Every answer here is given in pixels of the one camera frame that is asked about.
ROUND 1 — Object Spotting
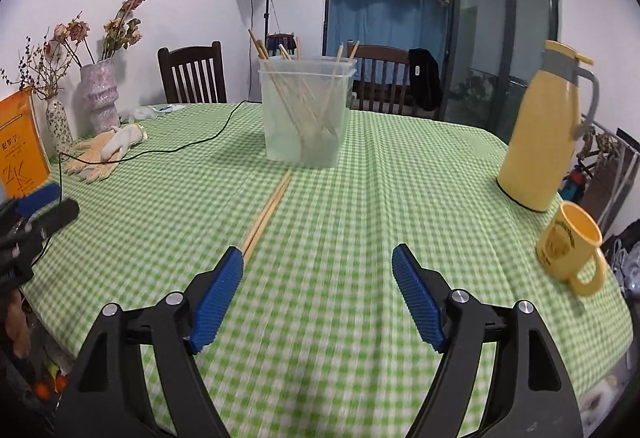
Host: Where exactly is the red and blue object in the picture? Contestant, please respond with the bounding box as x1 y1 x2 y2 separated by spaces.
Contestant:
560 165 591 204

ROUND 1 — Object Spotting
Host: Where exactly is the small floral vase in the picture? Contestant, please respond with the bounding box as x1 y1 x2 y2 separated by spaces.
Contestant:
45 98 74 154

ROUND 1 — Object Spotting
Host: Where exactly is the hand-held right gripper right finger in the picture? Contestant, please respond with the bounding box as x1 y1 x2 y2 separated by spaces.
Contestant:
391 243 586 438

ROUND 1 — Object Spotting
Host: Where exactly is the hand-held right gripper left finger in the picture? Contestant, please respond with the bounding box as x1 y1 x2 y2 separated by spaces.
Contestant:
57 245 246 438

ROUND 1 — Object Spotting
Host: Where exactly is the yellow bear mug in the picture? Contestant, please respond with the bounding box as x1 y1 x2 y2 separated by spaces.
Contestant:
536 201 608 297

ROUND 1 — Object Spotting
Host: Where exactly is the fluffy white dog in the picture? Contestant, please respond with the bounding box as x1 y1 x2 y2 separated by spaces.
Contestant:
580 353 632 429

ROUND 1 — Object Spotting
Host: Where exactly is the yellow thermos jug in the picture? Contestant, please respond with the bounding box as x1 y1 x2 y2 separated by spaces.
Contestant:
496 40 601 213

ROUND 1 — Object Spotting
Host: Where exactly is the white work glove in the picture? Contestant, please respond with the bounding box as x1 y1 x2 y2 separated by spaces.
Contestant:
100 123 148 162

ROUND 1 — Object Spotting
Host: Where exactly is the yellowish work glove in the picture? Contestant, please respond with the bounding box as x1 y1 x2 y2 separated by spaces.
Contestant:
64 128 123 183

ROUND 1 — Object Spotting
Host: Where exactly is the metal drying rack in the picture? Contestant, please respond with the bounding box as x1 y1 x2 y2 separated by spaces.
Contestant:
580 118 640 239

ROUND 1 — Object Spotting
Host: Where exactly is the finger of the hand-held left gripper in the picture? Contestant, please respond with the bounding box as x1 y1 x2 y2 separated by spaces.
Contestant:
20 199 81 264
0 183 62 231

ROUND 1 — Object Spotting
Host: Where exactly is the orange book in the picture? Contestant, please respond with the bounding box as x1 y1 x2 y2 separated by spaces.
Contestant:
0 86 52 199

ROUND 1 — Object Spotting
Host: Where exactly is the black bag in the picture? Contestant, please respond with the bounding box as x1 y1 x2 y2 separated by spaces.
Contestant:
600 218 640 269

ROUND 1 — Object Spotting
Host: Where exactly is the bunch of wooden chopsticks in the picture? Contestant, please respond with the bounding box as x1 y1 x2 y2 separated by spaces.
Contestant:
248 29 361 154

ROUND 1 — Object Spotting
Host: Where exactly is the long wooden chopstick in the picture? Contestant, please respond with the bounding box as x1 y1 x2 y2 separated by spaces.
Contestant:
240 169 291 256
242 175 293 266

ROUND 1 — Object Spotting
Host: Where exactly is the dark brown panel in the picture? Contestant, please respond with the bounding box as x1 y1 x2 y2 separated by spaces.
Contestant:
582 128 640 231

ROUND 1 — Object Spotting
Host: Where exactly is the pink white ribbed vase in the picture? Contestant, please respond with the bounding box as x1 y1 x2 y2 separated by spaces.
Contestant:
80 57 121 137

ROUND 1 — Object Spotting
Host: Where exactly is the person's left hand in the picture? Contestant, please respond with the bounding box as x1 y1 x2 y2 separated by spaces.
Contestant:
6 291 32 359

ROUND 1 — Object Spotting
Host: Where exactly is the clear plastic bag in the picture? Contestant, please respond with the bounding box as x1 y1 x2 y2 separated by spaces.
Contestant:
607 238 640 294

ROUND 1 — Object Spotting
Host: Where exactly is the dark potted plant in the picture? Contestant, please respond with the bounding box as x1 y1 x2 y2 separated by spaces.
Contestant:
460 74 503 106

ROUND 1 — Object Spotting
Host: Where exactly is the clear plastic container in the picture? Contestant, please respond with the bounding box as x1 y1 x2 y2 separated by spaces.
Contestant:
257 55 358 167

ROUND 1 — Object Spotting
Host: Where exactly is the dried flower bouquet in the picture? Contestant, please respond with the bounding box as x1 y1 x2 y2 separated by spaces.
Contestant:
52 0 161 69

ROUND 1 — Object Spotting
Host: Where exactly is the sliding glass door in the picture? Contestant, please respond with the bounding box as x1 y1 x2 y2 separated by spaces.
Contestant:
322 0 560 139

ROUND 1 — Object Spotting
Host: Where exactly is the green checked tablecloth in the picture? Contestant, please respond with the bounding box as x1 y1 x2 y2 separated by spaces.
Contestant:
20 102 631 438

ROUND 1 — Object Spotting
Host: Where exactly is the dried twig bunch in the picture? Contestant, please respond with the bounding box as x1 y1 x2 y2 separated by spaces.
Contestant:
0 36 66 102

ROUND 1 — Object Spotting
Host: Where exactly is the red blue fringed decoration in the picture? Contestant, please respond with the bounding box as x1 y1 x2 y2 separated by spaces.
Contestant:
266 32 297 59

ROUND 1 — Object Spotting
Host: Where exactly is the black cable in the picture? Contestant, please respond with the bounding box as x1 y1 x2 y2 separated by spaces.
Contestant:
52 101 248 199

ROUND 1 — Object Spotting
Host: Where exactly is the dark wooden chair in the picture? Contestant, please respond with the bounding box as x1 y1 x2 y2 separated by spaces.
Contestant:
157 41 228 105
352 44 418 116

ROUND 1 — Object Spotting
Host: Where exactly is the black jacket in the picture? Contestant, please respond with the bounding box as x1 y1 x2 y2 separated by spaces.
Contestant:
407 47 443 111

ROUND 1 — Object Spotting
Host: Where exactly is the white crumpled cloth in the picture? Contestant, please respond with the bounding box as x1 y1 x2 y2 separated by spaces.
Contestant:
122 104 186 121

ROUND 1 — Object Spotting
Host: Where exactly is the row of brown hanging pieces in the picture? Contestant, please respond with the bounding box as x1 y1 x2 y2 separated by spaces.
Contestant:
582 123 621 164

